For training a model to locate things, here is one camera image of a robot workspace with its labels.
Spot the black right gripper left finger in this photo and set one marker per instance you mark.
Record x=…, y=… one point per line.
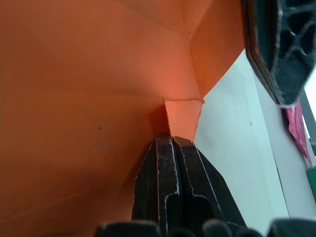
x=158, y=177

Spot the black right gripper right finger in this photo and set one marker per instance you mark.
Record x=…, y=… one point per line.
x=202, y=182

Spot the ribbed finger of the black left gripper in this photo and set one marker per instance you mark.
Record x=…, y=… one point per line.
x=296, y=64

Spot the smooth finger of the black left gripper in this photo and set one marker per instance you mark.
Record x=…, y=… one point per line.
x=261, y=37

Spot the orange sheet of paper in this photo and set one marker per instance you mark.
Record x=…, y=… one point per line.
x=74, y=74

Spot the pink plastic bag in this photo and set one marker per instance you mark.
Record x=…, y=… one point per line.
x=297, y=130

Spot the green object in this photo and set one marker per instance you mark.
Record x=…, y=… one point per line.
x=311, y=179

